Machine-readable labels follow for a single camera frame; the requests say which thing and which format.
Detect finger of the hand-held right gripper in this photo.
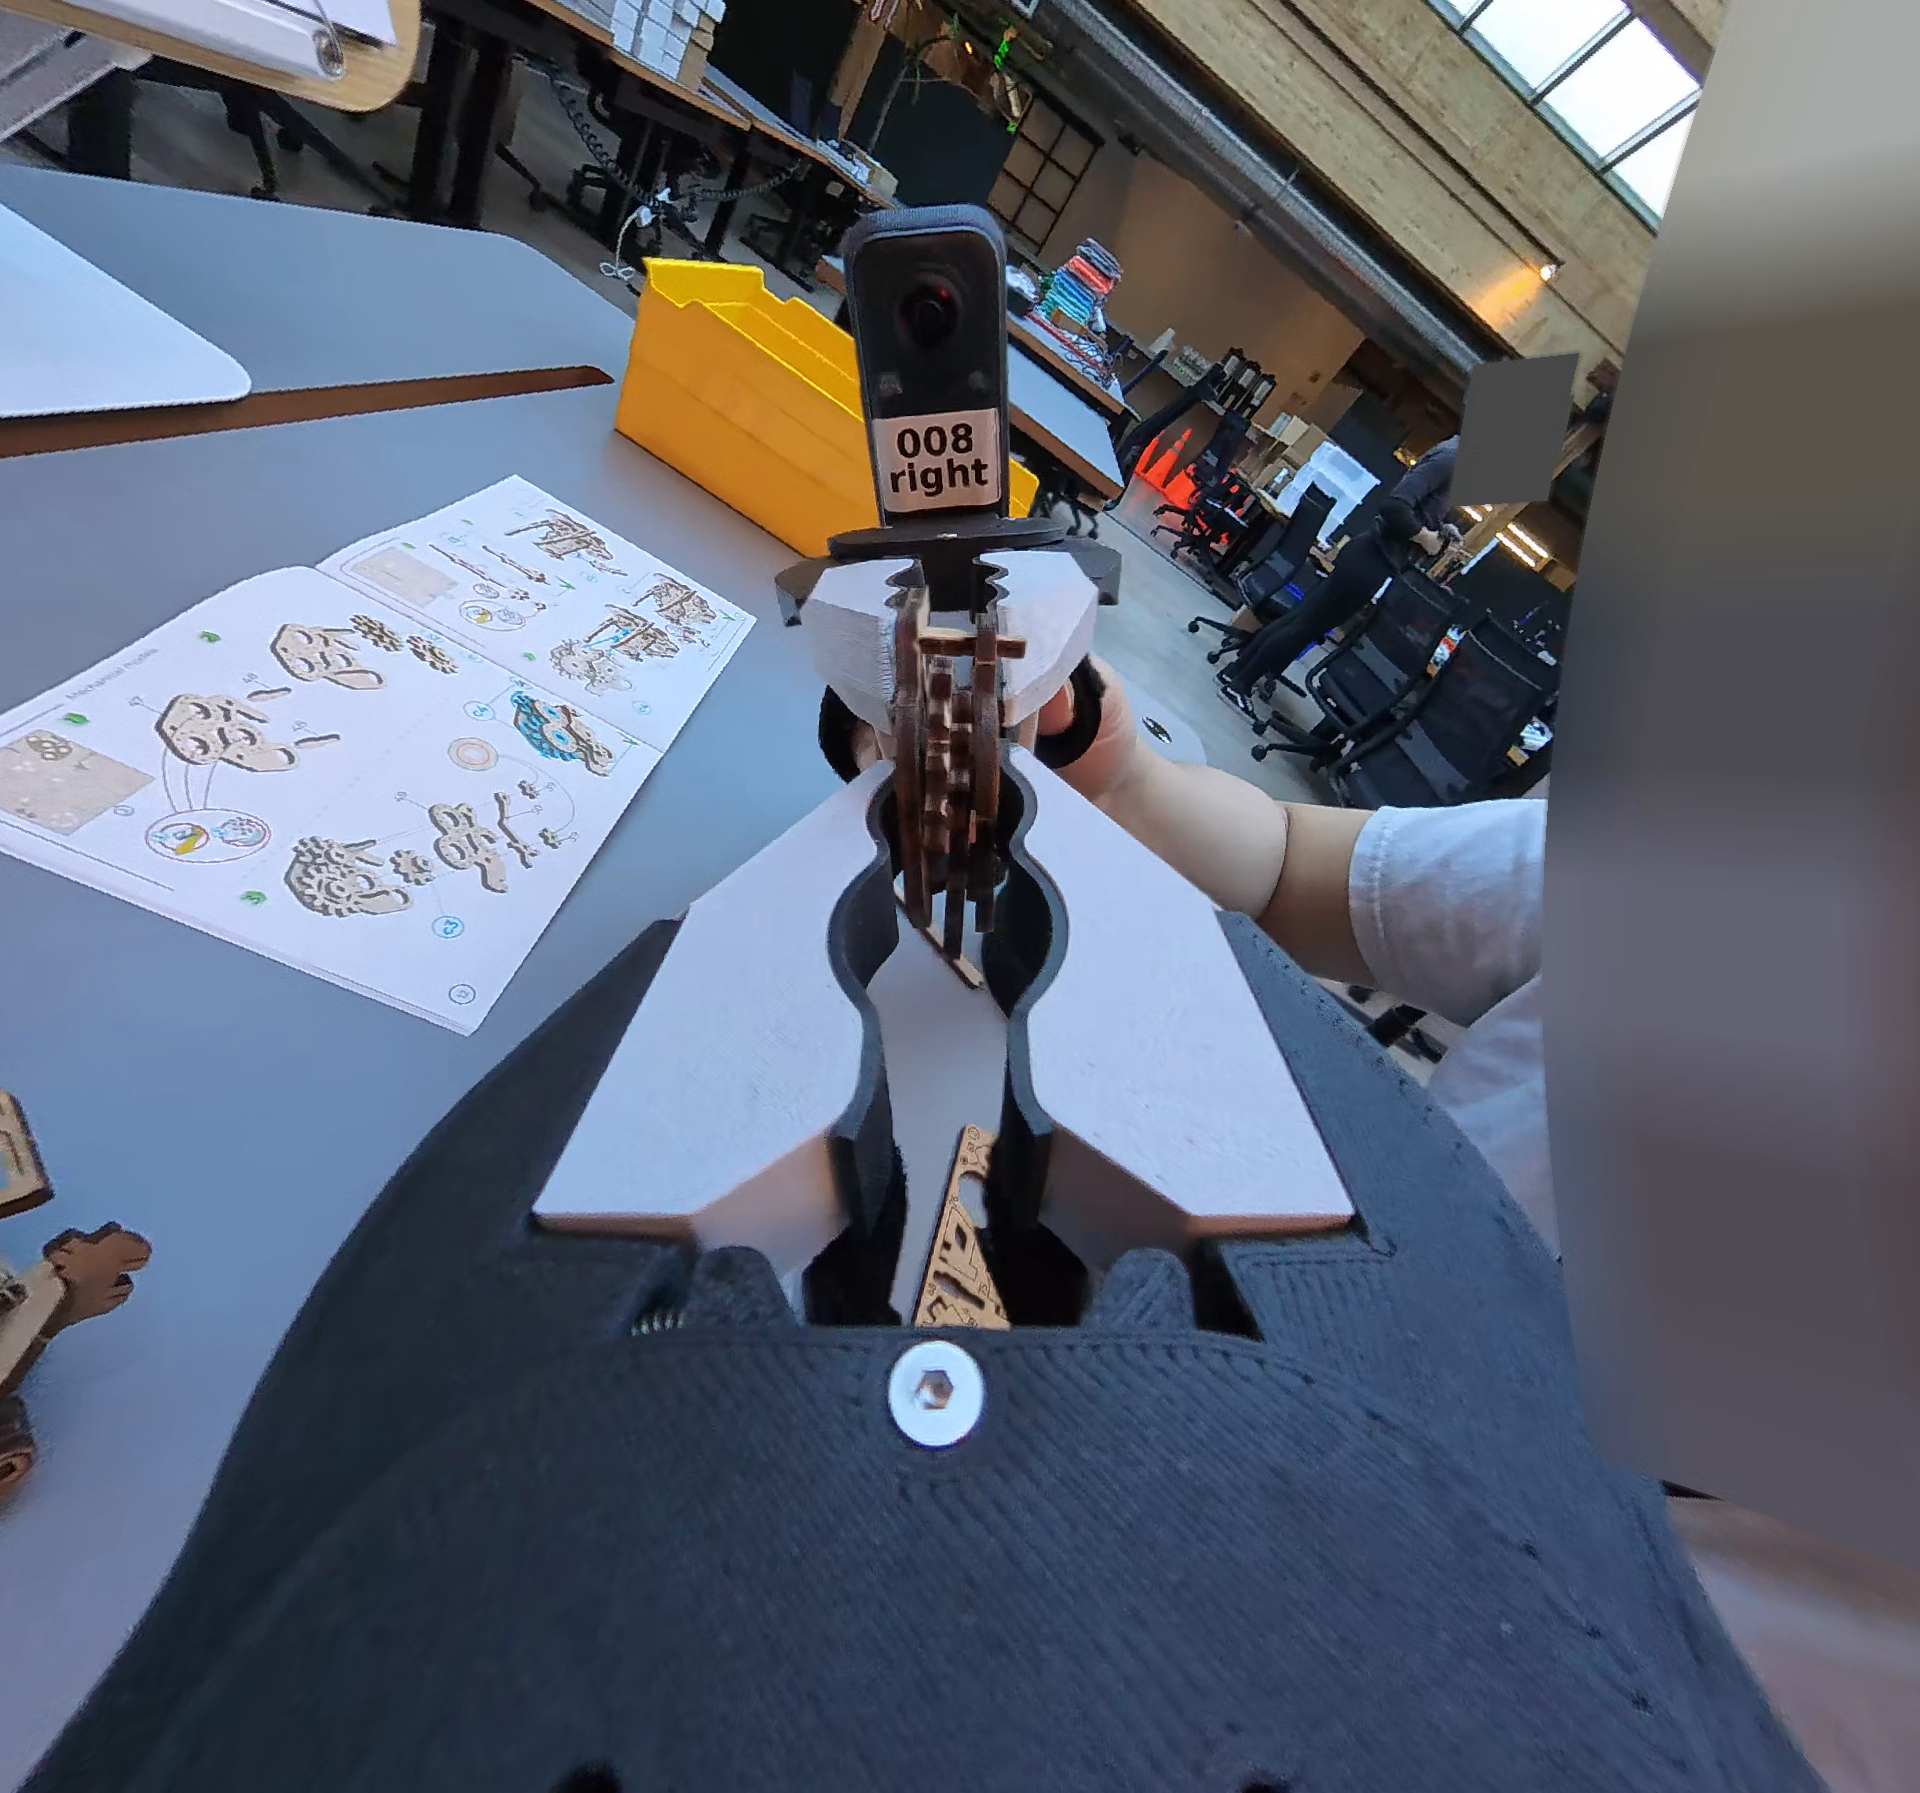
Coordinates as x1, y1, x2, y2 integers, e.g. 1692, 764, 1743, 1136
992, 574, 1102, 740
805, 583, 916, 749

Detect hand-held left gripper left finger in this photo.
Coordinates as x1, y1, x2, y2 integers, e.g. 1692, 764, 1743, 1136
534, 774, 902, 1329

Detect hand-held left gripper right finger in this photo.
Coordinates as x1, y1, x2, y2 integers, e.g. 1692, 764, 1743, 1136
995, 757, 1357, 1329

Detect wooden gear assembly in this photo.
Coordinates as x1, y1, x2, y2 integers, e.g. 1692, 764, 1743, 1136
893, 585, 1035, 992

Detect person's right forearm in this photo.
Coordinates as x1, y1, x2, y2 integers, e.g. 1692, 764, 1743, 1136
1198, 767, 1550, 1029

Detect grey desk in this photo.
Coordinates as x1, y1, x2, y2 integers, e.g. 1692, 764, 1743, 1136
0, 160, 1209, 1789

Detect person's right hand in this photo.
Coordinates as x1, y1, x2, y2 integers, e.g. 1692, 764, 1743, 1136
1040, 658, 1222, 883

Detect stack of coloured cloths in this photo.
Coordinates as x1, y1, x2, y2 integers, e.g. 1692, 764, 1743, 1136
1035, 247, 1127, 338

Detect black office chair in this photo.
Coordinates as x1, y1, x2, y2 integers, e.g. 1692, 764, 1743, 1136
1184, 486, 1334, 658
1319, 566, 1556, 816

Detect yellow plastic bin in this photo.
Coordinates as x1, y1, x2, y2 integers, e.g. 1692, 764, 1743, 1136
615, 256, 1040, 556

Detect wooden puzzle sheet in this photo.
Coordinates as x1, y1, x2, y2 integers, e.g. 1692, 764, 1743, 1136
913, 1121, 1015, 1330

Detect person's white shirt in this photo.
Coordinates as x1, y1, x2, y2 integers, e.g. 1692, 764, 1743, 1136
1439, 983, 1561, 1242

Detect open instruction booklet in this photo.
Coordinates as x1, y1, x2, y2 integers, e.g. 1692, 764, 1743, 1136
0, 472, 755, 1038

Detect wooden mechanism model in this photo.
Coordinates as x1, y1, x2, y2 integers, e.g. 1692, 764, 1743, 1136
0, 1090, 155, 1510

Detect white flat stand base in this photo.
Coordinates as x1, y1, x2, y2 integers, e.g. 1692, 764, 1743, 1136
0, 198, 253, 422

